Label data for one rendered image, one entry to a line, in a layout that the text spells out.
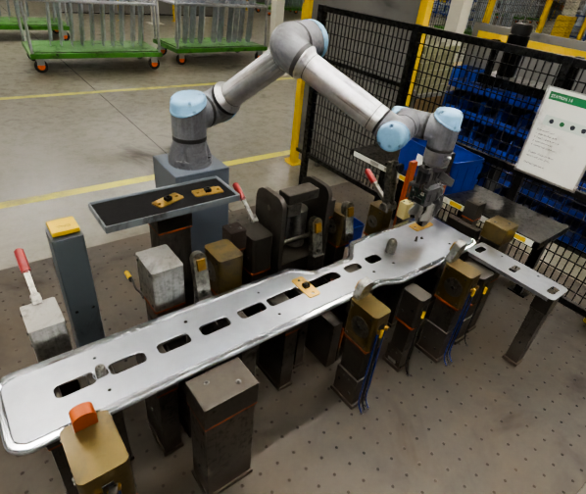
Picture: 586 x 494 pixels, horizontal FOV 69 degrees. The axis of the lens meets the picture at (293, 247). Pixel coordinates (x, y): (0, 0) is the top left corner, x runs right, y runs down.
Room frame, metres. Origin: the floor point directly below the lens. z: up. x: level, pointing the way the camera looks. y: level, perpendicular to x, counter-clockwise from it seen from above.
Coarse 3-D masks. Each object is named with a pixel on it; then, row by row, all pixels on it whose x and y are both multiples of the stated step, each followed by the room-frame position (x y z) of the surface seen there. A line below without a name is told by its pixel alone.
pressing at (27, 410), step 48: (384, 240) 1.18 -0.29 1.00; (432, 240) 1.21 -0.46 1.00; (240, 288) 0.85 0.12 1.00; (288, 288) 0.88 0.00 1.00; (336, 288) 0.90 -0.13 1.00; (144, 336) 0.66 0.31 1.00; (192, 336) 0.67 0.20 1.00; (240, 336) 0.69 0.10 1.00; (0, 384) 0.50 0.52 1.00; (48, 384) 0.51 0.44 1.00; (96, 384) 0.52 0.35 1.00; (144, 384) 0.53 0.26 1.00; (0, 432) 0.41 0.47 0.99; (48, 432) 0.41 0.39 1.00
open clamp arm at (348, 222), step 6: (342, 204) 1.21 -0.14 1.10; (348, 204) 1.20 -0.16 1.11; (342, 210) 1.20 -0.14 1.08; (348, 210) 1.19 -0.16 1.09; (348, 216) 1.19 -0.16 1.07; (348, 222) 1.19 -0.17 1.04; (348, 228) 1.19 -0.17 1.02; (342, 234) 1.18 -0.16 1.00; (348, 234) 1.18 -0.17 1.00; (348, 240) 1.18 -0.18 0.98
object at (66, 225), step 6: (48, 222) 0.83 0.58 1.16; (54, 222) 0.83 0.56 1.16; (60, 222) 0.83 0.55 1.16; (66, 222) 0.83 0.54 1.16; (72, 222) 0.84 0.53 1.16; (48, 228) 0.81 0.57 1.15; (54, 228) 0.80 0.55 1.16; (60, 228) 0.81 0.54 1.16; (66, 228) 0.81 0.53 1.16; (72, 228) 0.81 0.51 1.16; (78, 228) 0.82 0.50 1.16; (54, 234) 0.79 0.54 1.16; (60, 234) 0.80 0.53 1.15
